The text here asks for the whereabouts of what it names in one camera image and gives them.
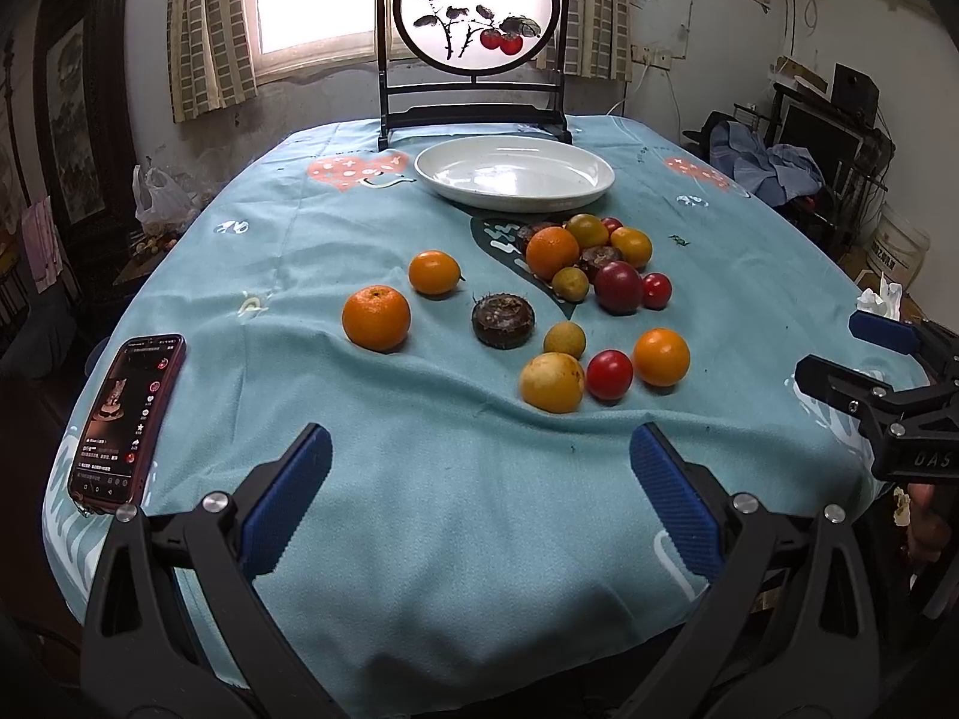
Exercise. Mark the orange fruit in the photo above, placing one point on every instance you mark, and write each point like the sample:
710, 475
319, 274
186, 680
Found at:
661, 357

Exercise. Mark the dark water chestnut back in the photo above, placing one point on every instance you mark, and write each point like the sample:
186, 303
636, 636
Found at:
526, 233

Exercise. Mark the framed wall picture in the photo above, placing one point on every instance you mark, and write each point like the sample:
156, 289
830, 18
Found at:
63, 135

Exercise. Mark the large yellow passion fruit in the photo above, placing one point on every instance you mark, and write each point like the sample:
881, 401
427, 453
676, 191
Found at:
552, 381

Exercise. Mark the smartphone with red case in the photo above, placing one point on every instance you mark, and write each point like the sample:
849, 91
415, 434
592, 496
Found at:
116, 449

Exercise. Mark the black shelf rack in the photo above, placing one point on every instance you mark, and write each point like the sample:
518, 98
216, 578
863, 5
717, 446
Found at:
834, 137

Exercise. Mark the pink hanging cloth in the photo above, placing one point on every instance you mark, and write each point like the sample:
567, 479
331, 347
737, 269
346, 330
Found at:
42, 245

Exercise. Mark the small yellow-green fruit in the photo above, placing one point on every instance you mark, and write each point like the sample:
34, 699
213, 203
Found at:
571, 284

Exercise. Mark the large orange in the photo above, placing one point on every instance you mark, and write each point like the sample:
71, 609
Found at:
377, 318
549, 250

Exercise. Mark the round painted screen on stand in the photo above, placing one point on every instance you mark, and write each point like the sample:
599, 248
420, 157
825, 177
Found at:
466, 62

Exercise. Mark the small orange tangerine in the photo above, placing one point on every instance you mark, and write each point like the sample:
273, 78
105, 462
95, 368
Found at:
434, 273

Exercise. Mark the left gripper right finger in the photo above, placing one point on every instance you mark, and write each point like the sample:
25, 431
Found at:
785, 627

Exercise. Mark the right checked curtain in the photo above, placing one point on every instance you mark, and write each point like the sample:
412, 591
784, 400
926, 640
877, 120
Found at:
598, 40

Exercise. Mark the light blue patterned tablecloth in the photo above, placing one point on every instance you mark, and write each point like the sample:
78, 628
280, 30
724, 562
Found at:
465, 543

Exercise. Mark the dark red plum tomato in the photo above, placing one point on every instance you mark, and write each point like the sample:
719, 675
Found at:
618, 288

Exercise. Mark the white plastic bucket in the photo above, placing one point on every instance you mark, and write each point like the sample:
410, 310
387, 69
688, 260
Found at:
897, 248

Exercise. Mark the small yellow round fruit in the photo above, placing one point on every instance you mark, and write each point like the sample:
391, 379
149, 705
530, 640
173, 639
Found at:
565, 338

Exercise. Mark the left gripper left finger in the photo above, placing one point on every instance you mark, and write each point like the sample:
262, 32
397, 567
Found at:
141, 656

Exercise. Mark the crumpled white tissue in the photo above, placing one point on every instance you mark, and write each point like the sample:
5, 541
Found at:
885, 300

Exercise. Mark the white plastic bag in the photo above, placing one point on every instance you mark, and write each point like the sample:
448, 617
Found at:
161, 205

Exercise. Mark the yellow-green tomato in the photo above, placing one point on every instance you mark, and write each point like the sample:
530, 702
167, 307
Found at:
588, 230

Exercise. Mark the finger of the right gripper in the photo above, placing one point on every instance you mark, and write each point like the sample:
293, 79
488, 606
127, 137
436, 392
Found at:
843, 385
932, 345

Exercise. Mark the person's right hand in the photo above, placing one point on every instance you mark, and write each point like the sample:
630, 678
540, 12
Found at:
931, 514

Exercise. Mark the small red tomato back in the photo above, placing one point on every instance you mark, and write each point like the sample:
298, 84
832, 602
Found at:
611, 223

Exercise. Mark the dark water chestnut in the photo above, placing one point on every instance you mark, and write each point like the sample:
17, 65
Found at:
526, 233
503, 321
593, 259

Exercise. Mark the red cherry tomato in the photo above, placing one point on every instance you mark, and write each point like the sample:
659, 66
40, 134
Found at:
609, 375
656, 291

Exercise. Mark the orange-yellow tomato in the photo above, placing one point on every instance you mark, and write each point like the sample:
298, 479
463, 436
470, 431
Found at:
634, 246

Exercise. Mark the checked curtain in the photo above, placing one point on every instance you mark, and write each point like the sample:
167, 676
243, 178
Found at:
598, 40
209, 57

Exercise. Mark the blue cloth pile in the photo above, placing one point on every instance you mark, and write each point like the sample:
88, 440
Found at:
774, 174

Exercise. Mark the white oval plate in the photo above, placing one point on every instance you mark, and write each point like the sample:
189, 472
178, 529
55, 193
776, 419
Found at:
514, 174

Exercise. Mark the red cherry tomato front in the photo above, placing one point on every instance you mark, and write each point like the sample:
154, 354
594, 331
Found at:
609, 375

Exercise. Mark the left checked curtain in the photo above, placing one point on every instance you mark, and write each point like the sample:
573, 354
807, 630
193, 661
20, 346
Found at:
209, 57

